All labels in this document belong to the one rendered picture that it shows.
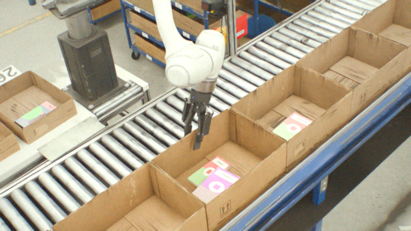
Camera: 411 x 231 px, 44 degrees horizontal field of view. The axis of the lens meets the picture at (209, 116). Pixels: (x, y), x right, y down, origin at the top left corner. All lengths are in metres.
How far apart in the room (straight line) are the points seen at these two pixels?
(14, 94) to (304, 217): 1.57
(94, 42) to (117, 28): 2.24
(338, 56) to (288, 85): 0.36
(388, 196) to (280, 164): 1.34
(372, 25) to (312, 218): 1.04
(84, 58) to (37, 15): 2.77
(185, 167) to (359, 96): 0.75
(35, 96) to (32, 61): 1.78
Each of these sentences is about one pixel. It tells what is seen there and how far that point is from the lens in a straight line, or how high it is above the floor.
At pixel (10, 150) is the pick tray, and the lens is 2.45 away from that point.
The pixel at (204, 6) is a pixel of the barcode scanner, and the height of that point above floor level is 1.07.
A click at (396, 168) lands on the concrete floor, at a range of 3.28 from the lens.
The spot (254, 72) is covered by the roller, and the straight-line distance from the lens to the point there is 2.69.
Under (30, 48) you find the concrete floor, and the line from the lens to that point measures 4.71.
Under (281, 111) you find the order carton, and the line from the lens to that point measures 2.20.
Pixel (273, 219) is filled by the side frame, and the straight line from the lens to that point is 1.89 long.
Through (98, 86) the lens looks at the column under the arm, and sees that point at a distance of 2.58.
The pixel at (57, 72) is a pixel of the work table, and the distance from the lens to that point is 2.90.
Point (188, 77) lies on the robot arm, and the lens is 1.55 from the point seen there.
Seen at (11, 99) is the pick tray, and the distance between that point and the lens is 2.79.
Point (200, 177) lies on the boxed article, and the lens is 1.92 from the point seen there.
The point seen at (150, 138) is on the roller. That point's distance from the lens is 2.33.
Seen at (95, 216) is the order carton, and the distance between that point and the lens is 1.79.
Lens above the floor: 2.31
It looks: 40 degrees down
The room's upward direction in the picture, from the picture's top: 5 degrees counter-clockwise
